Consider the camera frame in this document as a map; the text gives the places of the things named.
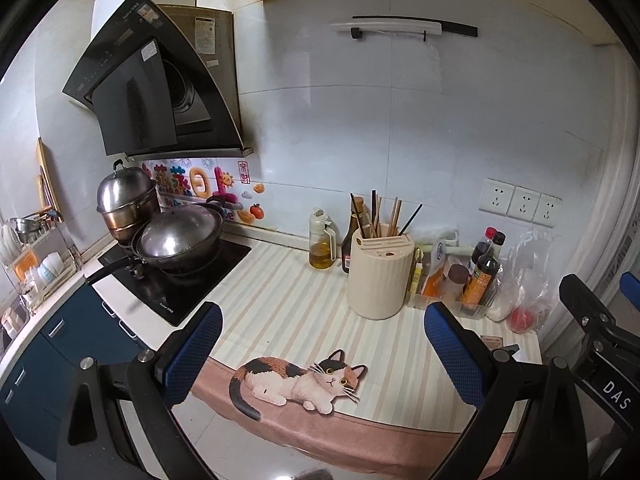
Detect red cap sauce bottle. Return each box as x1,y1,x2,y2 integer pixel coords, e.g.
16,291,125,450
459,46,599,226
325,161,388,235
470,226,497,273

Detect colourful wall stickers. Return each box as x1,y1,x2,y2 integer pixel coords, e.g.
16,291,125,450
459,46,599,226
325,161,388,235
141,156,267,224

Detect cream utensil holder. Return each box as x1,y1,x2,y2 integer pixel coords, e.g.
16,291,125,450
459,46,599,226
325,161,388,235
346,232,416,322

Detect striped counter mat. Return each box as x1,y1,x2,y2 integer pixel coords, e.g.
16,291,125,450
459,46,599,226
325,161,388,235
189,244,544,467

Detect dark sauce bottle brown cap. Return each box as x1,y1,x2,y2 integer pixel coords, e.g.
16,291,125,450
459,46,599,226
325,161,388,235
341,211,367,275

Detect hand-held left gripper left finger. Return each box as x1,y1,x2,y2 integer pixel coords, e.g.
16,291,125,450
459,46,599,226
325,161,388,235
56,301,224,480

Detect black range hood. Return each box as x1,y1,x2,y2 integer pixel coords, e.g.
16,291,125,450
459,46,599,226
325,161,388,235
61,0,255,158

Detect oil dispenser bottle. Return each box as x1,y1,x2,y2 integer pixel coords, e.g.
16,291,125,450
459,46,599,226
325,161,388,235
307,207,338,270

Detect cat shaped mat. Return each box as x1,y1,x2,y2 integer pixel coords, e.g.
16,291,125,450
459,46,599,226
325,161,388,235
228,348,369,422

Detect black cap sauce bottle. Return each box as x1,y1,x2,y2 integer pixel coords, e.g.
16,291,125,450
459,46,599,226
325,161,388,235
461,231,507,307

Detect small jar brown cap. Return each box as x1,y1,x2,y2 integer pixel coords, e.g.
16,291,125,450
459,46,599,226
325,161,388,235
446,263,472,303

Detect wooden cutting board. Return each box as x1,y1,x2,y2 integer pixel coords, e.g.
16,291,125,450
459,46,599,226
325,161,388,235
35,136,64,217

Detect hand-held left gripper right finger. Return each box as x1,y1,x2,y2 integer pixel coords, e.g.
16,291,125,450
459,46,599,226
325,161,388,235
423,301,602,480

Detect metal dish rack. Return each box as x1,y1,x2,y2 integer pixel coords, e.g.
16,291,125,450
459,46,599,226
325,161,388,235
0,209,85,317

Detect steel wok with lid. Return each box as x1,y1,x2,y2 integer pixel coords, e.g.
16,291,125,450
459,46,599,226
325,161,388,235
84,199,227,287

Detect wall knife rack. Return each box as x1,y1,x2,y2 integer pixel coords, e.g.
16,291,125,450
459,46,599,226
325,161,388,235
329,14,479,42

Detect clear plastic tray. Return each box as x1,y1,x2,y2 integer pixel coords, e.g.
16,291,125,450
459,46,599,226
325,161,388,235
406,287,492,322

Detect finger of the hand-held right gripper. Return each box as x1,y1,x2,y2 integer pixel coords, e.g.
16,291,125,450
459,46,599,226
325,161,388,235
619,270,640,307
558,273,640,377

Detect red tomato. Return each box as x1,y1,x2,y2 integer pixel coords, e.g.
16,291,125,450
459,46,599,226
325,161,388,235
509,307,536,334

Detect steel steamer pot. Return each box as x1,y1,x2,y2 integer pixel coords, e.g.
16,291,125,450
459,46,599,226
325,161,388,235
95,159,162,247

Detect black chopstick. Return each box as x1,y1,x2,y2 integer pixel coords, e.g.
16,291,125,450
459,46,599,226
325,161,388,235
397,203,424,237

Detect blue kitchen cabinet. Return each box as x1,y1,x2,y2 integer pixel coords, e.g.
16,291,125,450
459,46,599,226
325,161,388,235
0,279,168,463

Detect orange seasoning packet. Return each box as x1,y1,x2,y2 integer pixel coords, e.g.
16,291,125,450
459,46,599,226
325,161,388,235
421,236,449,297

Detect small paper card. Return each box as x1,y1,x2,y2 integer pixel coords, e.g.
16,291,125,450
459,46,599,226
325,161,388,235
479,333,521,354

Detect white wall socket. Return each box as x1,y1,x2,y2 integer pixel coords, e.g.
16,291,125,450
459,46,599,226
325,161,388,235
508,185,542,222
478,177,516,217
531,193,564,227

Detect clear plastic bag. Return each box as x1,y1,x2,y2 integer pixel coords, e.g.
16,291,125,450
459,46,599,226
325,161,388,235
486,229,552,335

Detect yellow green tube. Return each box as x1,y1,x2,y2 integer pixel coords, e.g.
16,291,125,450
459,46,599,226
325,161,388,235
410,249,424,294

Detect black induction cooktop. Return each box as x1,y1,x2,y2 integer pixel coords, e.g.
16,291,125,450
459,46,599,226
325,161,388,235
96,239,252,327

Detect white window frame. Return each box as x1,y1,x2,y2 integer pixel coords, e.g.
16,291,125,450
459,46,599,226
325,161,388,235
589,44,640,293

